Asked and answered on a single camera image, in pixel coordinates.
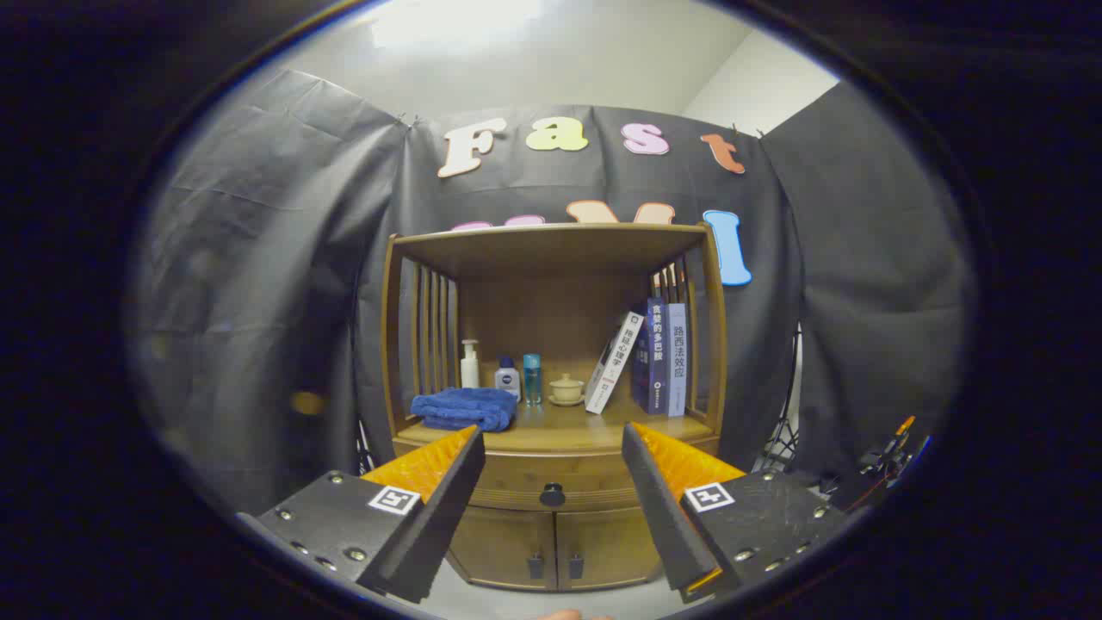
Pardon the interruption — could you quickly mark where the wooden cabinet door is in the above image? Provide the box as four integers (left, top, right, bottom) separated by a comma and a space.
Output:
556, 506, 662, 591
446, 506, 557, 592

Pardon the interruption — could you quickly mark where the light blue book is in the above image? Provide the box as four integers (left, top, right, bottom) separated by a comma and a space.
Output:
666, 302, 689, 418

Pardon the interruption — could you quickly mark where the dark blue book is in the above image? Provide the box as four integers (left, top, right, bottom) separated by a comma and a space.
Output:
631, 298, 671, 416

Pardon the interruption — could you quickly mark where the white book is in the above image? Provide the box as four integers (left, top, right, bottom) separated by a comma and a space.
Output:
585, 312, 645, 415

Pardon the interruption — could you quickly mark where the wooden countertop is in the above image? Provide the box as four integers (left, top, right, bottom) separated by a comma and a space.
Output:
398, 400, 717, 453

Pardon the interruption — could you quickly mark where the wooden drawer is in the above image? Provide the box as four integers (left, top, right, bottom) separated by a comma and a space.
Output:
469, 437, 721, 514

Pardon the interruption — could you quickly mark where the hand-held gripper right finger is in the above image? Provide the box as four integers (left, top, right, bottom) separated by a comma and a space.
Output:
622, 420, 853, 604

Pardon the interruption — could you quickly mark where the wooden cabinet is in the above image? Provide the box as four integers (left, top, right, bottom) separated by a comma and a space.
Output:
381, 222, 728, 593

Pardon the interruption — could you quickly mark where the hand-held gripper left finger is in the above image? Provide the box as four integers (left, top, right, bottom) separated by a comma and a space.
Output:
237, 424, 487, 604

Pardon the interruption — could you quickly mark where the black clamp with orange tip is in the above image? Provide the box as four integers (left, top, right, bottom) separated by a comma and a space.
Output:
857, 416, 932, 496

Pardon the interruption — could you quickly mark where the folded blue towel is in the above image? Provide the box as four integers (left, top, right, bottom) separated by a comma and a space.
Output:
410, 387, 519, 432

